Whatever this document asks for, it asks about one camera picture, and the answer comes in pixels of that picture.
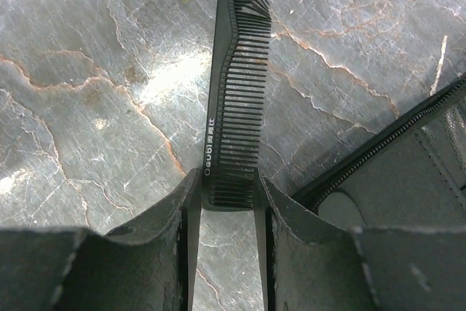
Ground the black zippered tool case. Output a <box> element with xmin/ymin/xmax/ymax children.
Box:
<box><xmin>293</xmin><ymin>75</ymin><xmax>465</xmax><ymax>228</ymax></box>

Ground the black wide-tooth comb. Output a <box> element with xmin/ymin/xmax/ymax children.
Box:
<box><xmin>202</xmin><ymin>0</ymin><xmax>272</xmax><ymax>211</ymax></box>

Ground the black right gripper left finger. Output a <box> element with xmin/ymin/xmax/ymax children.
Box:
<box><xmin>1</xmin><ymin>169</ymin><xmax>201</xmax><ymax>310</ymax></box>

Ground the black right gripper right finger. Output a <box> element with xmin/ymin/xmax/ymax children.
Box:
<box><xmin>253</xmin><ymin>173</ymin><xmax>465</xmax><ymax>310</ymax></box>

